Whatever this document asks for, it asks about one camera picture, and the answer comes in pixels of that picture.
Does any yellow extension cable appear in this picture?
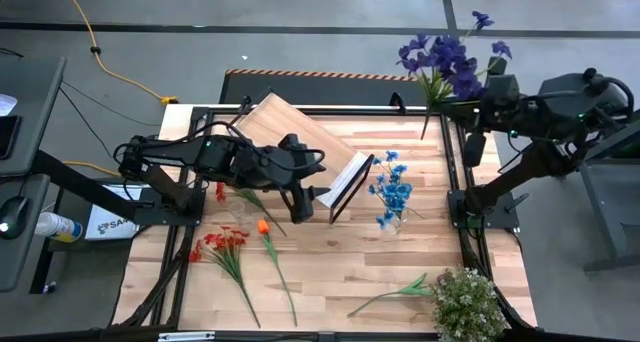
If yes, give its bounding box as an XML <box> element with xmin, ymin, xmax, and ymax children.
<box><xmin>62</xmin><ymin>160</ymin><xmax>121</xmax><ymax>178</ymax></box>
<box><xmin>57</xmin><ymin>0</ymin><xmax>179</xmax><ymax>106</ymax></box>

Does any blue flower bunch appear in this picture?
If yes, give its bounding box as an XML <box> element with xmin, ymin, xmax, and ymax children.
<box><xmin>368</xmin><ymin>150</ymin><xmax>415</xmax><ymax>231</ymax></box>

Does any small red flower sprig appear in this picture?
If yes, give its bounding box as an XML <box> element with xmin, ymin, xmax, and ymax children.
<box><xmin>214</xmin><ymin>181</ymin><xmax>289</xmax><ymax>238</ymax></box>

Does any black computer mouse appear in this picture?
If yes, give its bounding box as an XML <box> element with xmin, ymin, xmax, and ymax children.
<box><xmin>0</xmin><ymin>195</ymin><xmax>31</xmax><ymax>241</ymax></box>

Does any black metal rig frame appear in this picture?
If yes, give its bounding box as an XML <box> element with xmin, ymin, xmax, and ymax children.
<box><xmin>107</xmin><ymin>94</ymin><xmax>539</xmax><ymax>342</ymax></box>

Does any white paper sheet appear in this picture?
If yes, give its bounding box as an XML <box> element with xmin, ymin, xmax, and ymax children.
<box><xmin>0</xmin><ymin>92</ymin><xmax>19</xmax><ymax>117</ymax></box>

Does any white printed sign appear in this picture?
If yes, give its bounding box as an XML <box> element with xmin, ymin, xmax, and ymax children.
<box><xmin>84</xmin><ymin>184</ymin><xmax>151</xmax><ymax>242</ymax></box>

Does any grey keyboard tray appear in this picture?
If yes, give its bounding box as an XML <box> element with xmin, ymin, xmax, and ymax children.
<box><xmin>0</xmin><ymin>174</ymin><xmax>51</xmax><ymax>293</ymax></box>

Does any black tablet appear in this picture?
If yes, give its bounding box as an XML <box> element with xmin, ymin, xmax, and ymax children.
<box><xmin>0</xmin><ymin>114</ymin><xmax>24</xmax><ymax>161</ymax></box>

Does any black hazard-striped floor mat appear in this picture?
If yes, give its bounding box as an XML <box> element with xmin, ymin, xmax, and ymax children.
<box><xmin>218</xmin><ymin>68</ymin><xmax>434</xmax><ymax>107</ymax></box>

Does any clear glass vase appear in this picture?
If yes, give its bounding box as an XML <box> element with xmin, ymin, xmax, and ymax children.
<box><xmin>382</xmin><ymin>209</ymin><xmax>409</xmax><ymax>236</ymax></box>
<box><xmin>227</xmin><ymin>201</ymin><xmax>256</xmax><ymax>228</ymax></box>

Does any dark pink tulip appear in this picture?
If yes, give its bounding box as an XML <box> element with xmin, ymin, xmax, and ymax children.
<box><xmin>347</xmin><ymin>273</ymin><xmax>434</xmax><ymax>318</ymax></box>

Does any white-flowered plant in black pot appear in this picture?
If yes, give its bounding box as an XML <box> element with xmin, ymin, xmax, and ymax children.
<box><xmin>429</xmin><ymin>266</ymin><xmax>509</xmax><ymax>342</ymax></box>

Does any grey metal cart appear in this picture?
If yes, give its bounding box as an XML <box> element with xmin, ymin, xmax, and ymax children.
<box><xmin>579</xmin><ymin>116</ymin><xmax>640</xmax><ymax>273</ymax></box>

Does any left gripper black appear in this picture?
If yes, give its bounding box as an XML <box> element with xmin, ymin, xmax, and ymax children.
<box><xmin>272</xmin><ymin>133</ymin><xmax>331</xmax><ymax>224</ymax></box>

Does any black diagonal support beam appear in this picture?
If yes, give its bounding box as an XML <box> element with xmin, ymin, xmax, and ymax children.
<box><xmin>32</xmin><ymin>149</ymin><xmax>141</xmax><ymax>223</ymax></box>

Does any black floor cable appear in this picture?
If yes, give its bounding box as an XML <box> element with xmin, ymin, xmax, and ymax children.
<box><xmin>58</xmin><ymin>86</ymin><xmax>119</xmax><ymax>159</ymax></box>
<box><xmin>59</xmin><ymin>79</ymin><xmax>162</xmax><ymax>129</ymax></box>

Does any white spray can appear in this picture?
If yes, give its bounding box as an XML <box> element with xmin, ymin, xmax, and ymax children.
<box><xmin>34</xmin><ymin>211</ymin><xmax>84</xmax><ymax>243</ymax></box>

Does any wooden shelf with black frame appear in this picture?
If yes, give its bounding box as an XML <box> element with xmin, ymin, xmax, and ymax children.
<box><xmin>225</xmin><ymin>91</ymin><xmax>375</xmax><ymax>226</ymax></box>

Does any purple flower bunch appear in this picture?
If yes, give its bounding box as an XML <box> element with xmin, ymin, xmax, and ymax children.
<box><xmin>397</xmin><ymin>10</ymin><xmax>514</xmax><ymax>141</ymax></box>

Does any large red flower bunch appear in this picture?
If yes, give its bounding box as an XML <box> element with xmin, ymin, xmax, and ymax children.
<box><xmin>188</xmin><ymin>225</ymin><xmax>262</xmax><ymax>329</ymax></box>

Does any orange tulip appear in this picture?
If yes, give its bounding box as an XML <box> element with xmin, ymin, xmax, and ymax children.
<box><xmin>257</xmin><ymin>219</ymin><xmax>299</xmax><ymax>328</ymax></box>

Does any silver metal bracket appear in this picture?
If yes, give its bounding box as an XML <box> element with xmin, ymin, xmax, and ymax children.
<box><xmin>158</xmin><ymin>330</ymin><xmax>216</xmax><ymax>342</ymax></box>

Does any grey desk top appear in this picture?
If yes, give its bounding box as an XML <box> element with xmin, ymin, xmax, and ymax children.
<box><xmin>0</xmin><ymin>56</ymin><xmax>67</xmax><ymax>178</ymax></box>

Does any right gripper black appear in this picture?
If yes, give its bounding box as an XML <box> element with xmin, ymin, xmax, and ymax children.
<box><xmin>442</xmin><ymin>56</ymin><xmax>521</xmax><ymax>168</ymax></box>

